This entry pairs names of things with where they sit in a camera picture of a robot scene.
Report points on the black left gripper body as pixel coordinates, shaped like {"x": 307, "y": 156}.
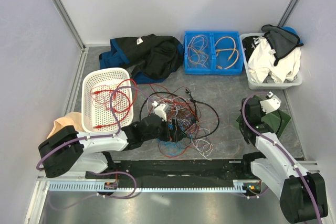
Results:
{"x": 161, "y": 133}

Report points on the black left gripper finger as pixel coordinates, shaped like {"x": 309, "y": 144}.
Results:
{"x": 180, "y": 131}
{"x": 172, "y": 130}

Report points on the black cable teal connector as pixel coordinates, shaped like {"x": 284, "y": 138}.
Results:
{"x": 199, "y": 119}

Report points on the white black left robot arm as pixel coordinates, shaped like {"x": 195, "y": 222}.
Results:
{"x": 69, "y": 150}

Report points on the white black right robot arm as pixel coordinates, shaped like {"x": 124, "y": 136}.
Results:
{"x": 301, "y": 193}

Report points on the white perforated basket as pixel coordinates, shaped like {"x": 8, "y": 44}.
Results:
{"x": 105, "y": 100}

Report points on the black blue jacket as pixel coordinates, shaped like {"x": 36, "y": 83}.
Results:
{"x": 152, "y": 57}

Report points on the beige bucket hat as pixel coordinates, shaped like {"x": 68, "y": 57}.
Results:
{"x": 70, "y": 119}

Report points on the blue plastic bin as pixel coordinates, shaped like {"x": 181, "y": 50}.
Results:
{"x": 213, "y": 52}

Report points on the grey laundry basket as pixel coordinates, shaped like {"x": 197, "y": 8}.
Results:
{"x": 268, "y": 83}

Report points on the green plastic tray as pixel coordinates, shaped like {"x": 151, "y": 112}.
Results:
{"x": 278, "y": 121}

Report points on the white cloth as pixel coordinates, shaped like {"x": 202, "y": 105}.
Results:
{"x": 261, "y": 62}

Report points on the grey black cloth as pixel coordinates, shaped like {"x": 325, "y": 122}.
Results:
{"x": 282, "y": 41}

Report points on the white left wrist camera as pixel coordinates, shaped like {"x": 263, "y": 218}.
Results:
{"x": 160, "y": 110}

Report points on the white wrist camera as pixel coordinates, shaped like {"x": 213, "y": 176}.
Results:
{"x": 160, "y": 110}
{"x": 271, "y": 104}

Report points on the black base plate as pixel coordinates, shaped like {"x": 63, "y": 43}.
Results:
{"x": 197, "y": 172}

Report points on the slotted cable duct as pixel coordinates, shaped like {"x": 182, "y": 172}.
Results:
{"x": 238, "y": 186}

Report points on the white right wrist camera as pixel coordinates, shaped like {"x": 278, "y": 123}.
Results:
{"x": 271, "y": 104}

